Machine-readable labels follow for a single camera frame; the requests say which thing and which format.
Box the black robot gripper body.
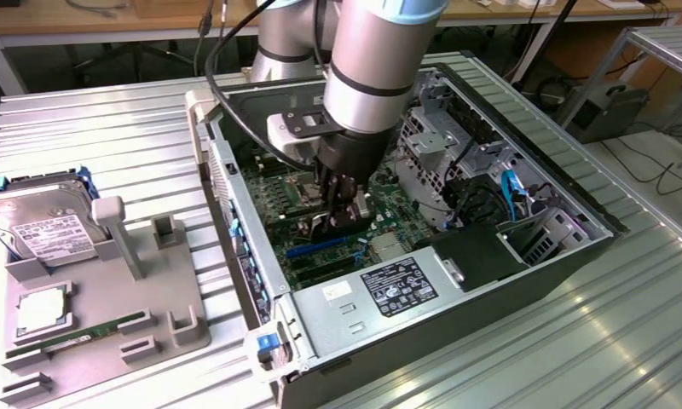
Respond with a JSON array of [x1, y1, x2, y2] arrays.
[[315, 127, 395, 185]]

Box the black graphics card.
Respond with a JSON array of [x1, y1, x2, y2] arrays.
[[294, 191, 373, 246]]

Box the CPU socket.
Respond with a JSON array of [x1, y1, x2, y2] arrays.
[[286, 173, 319, 202]]

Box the green motherboard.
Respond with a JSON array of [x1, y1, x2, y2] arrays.
[[234, 144, 440, 291]]

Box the blue expansion slot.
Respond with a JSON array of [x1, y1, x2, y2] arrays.
[[286, 238, 348, 259]]

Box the silver chipset heatsink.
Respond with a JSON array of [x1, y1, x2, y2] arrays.
[[369, 235, 408, 262]]

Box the grey metal drive cage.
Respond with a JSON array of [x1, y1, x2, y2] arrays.
[[396, 104, 524, 214]]

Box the grey power supply unit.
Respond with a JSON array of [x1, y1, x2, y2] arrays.
[[286, 245, 472, 359]]

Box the open black PC case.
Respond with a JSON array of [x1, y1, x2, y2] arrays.
[[184, 50, 632, 409]]

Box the grey parts rack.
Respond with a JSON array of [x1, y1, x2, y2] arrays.
[[0, 182, 214, 406]]

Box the black box on floor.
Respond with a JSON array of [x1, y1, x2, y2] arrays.
[[567, 84, 652, 144]]

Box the silver hard disk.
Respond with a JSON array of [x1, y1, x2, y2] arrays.
[[0, 178, 101, 268]]

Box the green RAM stick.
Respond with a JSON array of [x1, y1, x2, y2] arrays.
[[3, 317, 126, 357]]

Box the silver CPU chip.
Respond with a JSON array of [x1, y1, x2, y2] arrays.
[[15, 291, 70, 331]]

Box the wooden desk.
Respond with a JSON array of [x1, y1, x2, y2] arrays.
[[0, 0, 682, 95]]

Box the blue data wire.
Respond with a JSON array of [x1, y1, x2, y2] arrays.
[[500, 168, 527, 225]]

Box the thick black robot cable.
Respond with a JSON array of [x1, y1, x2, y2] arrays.
[[202, 0, 320, 171]]

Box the grey hanging cables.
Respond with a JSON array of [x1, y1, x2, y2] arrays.
[[194, 0, 232, 52]]

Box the black floor cables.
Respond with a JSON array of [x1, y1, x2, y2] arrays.
[[602, 121, 682, 198]]

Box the aluminium frame table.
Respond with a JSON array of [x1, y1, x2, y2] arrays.
[[555, 25, 682, 129]]

